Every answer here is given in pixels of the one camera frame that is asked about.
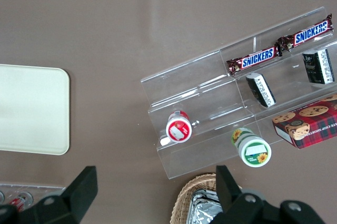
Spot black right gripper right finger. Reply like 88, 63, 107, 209
213, 165, 326, 224

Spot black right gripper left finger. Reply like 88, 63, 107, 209
0, 165, 99, 224

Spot light wicker basket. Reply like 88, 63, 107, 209
170, 172, 225, 224

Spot beige rectangular tray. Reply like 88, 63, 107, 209
0, 64, 71, 156

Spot stacked aluminium foil trays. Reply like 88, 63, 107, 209
187, 189, 225, 224

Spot clear acrylic bottle rack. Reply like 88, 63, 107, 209
0, 182, 67, 213

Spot green sunflower yoghurt cup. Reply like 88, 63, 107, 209
231, 127, 272, 168

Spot red yoghurt cup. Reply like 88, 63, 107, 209
165, 110, 193, 144

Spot clear acrylic stepped shelf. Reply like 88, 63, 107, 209
140, 6, 337, 180

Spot red tartan cookie box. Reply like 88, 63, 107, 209
271, 94, 337, 150

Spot small black white carton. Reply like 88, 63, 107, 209
302, 48, 336, 85
245, 72, 277, 109

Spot brown Snickers bar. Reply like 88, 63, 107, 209
226, 46, 284, 75
277, 13, 334, 52

